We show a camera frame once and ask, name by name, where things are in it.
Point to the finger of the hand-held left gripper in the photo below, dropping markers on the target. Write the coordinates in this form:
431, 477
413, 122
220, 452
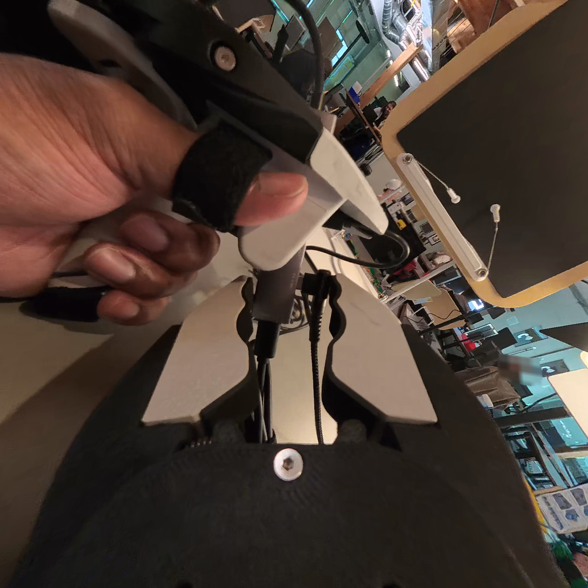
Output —
280, 239
349, 179

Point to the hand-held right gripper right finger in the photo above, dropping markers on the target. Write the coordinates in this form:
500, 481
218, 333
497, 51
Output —
381, 363

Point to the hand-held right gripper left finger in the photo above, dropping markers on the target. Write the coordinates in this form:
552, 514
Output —
202, 367

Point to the grey usb hub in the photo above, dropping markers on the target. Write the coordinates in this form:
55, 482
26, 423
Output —
275, 294

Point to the person's left hand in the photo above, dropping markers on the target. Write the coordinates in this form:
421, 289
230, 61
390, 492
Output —
69, 160

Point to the metal air duct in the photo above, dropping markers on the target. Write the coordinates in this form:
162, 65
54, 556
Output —
397, 23

